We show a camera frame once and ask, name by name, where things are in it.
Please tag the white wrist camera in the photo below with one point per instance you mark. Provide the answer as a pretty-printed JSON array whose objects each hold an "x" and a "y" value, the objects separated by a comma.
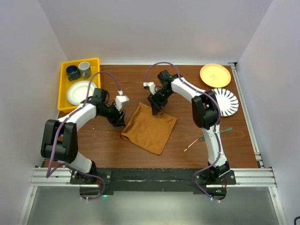
[
  {"x": 120, "y": 101},
  {"x": 150, "y": 86}
]

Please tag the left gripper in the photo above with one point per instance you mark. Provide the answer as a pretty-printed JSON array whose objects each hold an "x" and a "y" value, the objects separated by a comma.
[{"x": 117, "y": 119}]

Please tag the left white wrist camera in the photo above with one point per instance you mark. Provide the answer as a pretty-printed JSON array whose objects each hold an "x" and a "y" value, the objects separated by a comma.
[{"x": 120, "y": 101}]

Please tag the yellow plastic tray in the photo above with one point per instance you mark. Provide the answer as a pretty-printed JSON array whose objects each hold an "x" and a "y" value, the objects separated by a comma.
[{"x": 63, "y": 104}]

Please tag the black striped white plate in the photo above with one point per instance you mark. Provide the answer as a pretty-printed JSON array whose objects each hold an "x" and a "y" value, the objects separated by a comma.
[{"x": 227, "y": 101}]

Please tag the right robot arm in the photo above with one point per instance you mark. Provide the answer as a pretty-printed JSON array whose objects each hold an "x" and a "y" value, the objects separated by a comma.
[{"x": 205, "y": 112}]

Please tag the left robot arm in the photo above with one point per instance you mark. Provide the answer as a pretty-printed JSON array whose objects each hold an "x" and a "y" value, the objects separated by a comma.
[{"x": 60, "y": 139}]

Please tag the iridescent fork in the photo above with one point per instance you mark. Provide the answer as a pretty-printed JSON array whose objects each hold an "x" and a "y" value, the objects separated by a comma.
[{"x": 202, "y": 138}]

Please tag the dark blue mug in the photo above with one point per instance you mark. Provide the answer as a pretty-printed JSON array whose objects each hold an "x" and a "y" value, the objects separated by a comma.
[{"x": 73, "y": 73}]

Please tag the yellow plate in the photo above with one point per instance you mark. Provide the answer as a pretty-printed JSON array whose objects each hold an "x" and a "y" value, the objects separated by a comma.
[{"x": 215, "y": 75}]

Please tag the white bowl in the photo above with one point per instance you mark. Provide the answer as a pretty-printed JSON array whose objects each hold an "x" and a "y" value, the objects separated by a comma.
[{"x": 77, "y": 92}]

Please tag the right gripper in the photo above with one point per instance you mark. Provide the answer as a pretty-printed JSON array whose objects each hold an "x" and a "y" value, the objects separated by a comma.
[{"x": 156, "y": 104}]

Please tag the grey mug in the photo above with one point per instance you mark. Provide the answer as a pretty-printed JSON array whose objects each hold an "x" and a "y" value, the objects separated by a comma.
[{"x": 85, "y": 69}]

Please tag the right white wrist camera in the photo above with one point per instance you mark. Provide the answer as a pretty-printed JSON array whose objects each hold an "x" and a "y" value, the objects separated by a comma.
[{"x": 150, "y": 86}]

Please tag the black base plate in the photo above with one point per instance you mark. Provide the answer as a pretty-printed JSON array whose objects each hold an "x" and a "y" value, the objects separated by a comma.
[{"x": 152, "y": 180}]

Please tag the brown cloth napkin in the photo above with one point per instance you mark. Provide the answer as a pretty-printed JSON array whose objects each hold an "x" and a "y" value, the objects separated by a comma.
[{"x": 147, "y": 131}]

